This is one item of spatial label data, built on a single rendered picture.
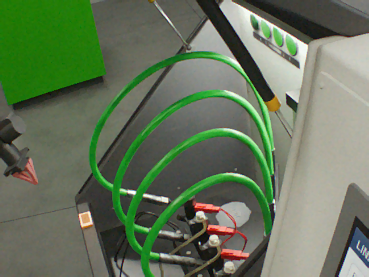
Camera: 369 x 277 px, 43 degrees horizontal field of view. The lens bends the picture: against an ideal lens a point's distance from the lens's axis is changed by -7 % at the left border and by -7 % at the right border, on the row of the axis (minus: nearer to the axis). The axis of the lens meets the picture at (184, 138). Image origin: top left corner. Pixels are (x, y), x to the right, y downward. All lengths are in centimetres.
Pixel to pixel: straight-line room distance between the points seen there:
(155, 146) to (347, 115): 89
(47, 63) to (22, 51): 26
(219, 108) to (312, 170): 79
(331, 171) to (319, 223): 7
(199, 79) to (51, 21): 304
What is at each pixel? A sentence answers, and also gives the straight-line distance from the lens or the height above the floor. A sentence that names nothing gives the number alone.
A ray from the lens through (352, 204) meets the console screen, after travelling 52.
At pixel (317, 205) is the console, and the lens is 58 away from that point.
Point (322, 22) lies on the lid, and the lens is 57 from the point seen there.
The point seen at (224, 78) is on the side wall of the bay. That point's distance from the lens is 132.
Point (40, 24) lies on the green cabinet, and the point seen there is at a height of 72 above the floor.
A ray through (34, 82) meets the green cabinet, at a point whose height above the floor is 21.
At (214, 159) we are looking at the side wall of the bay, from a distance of 143.
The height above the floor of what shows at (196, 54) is 142.
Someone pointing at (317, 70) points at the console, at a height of 152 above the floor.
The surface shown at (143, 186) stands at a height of 128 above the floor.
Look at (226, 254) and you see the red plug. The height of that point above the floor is 108.
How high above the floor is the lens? 176
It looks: 31 degrees down
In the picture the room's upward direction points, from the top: 10 degrees counter-clockwise
